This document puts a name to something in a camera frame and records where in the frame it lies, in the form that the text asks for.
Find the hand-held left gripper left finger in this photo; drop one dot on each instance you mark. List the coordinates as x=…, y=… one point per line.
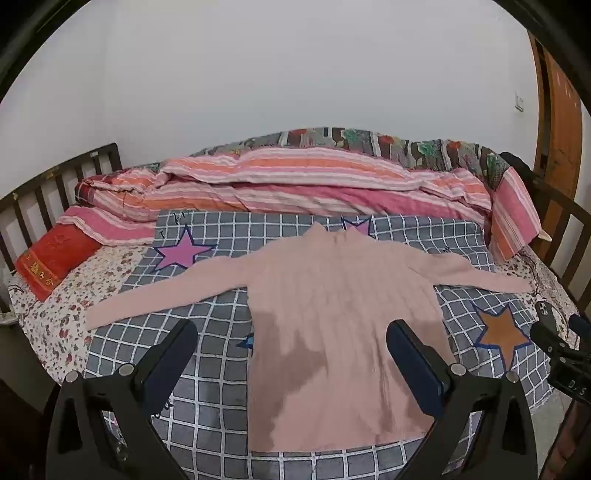
x=167, y=370

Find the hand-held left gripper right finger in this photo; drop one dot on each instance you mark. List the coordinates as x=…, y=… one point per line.
x=416, y=365

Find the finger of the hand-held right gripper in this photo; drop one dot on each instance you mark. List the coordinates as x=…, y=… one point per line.
x=551, y=339
x=547, y=314

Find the pink knit sweater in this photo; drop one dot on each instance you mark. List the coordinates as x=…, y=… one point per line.
x=323, y=323

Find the grey checked star blanket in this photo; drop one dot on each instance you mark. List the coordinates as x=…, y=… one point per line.
x=207, y=415

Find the dark wooden footboard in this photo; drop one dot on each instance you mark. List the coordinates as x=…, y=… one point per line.
x=577, y=258

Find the floral bed sheet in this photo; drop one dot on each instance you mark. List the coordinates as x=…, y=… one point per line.
x=46, y=318

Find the red pillow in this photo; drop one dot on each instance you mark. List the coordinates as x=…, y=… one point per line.
x=51, y=258

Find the brown wooden door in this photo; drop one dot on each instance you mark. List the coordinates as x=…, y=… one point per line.
x=561, y=129

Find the colourful patchwork quilt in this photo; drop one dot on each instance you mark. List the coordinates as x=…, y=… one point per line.
x=415, y=147

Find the pink striped quilt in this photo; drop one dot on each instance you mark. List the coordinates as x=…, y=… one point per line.
x=300, y=184

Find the dark wooden headboard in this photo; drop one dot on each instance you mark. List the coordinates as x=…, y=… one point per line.
x=99, y=152

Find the white wall switch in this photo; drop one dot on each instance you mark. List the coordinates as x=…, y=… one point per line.
x=520, y=101

